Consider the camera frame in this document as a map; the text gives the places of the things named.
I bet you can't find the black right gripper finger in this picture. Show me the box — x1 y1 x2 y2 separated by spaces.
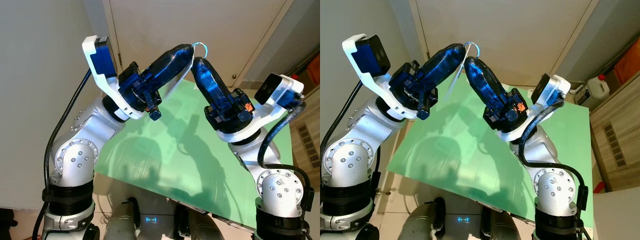
464 56 507 108
192 56 234 108

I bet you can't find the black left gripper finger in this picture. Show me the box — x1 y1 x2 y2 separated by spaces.
149 44 196 96
160 62 195 100
446 62 465 96
419 43 469 94

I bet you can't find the green table mat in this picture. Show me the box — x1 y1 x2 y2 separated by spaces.
387 75 596 236
94 77 296 236

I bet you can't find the wooden cabinet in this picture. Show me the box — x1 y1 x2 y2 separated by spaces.
286 47 321 187
575 37 640 192

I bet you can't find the cabinet vent grille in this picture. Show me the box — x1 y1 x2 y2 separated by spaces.
296 122 321 170
602 121 629 170

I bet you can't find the white plastic jug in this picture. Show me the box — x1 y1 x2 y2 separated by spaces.
584 74 611 107

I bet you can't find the orange bag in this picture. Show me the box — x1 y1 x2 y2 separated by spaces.
612 39 640 85
305 54 321 87

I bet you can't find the grey robot right leg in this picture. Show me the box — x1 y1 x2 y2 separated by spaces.
186 209 227 240
481 207 522 240

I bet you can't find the grey robot leg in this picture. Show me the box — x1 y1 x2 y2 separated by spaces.
481 207 522 240
186 209 227 240
106 197 142 240
404 197 447 240

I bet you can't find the robot waist with blue light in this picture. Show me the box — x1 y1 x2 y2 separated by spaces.
135 192 193 240
442 192 488 240

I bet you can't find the grey robot left leg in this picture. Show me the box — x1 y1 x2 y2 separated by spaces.
106 197 142 240
404 197 447 240

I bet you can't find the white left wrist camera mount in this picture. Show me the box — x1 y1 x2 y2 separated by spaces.
342 34 407 121
82 35 147 121

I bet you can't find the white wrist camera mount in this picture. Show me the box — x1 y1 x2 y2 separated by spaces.
82 35 147 121
342 34 407 121
231 73 306 146
506 73 572 145

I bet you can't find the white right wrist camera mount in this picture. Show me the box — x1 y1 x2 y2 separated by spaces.
231 73 306 146
506 73 572 145

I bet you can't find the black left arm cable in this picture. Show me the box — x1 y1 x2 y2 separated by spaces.
31 69 94 240
320 80 364 168

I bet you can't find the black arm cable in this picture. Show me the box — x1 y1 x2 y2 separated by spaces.
517 101 590 213
31 69 94 240
320 80 364 168
257 102 316 213

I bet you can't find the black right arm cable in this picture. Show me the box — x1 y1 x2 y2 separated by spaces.
257 102 316 213
517 101 590 213

